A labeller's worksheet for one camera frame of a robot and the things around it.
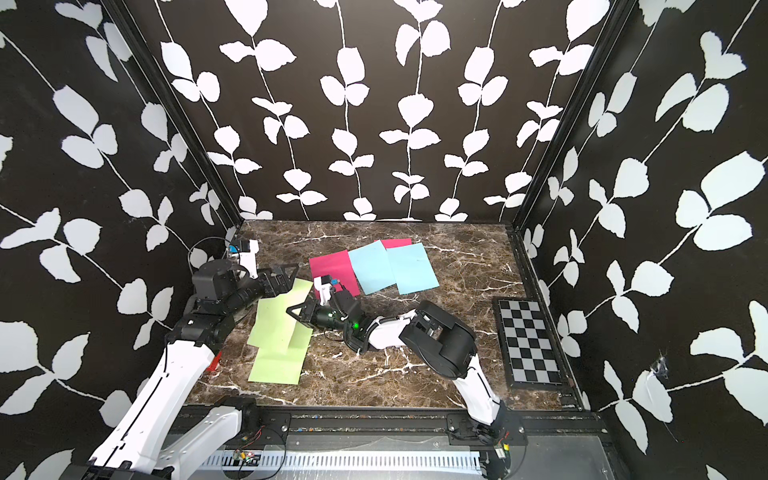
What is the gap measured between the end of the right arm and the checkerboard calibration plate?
1.48 feet

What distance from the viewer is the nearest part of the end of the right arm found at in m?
0.69

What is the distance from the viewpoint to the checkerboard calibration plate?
0.82m
